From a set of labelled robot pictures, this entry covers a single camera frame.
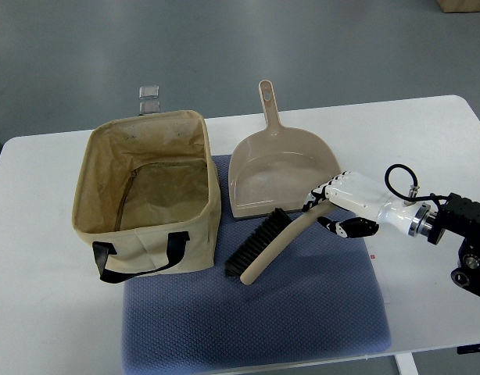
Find beige plastic dustpan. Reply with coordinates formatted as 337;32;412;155
228;80;341;219

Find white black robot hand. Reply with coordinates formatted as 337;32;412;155
303;172;435;238

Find white table leg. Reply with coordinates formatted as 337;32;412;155
394;352;419;375

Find cream fabric bag black handles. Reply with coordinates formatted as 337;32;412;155
72;110;221;284

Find metal floor plate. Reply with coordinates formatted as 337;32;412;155
139;85;159;100
139;100;160;116

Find black control panel under table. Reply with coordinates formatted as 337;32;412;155
457;344;480;355

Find lower metal floor plate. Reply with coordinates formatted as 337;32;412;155
139;100;160;116

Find upper metal floor plate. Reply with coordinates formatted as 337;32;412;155
139;85;159;100

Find blue quilted mat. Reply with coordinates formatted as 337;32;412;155
122;155;391;374

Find wooden box corner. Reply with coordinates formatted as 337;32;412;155
436;0;480;13

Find beige hand broom black bristles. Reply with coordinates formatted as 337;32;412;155
224;201;335;285

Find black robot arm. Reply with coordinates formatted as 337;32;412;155
384;164;480;297

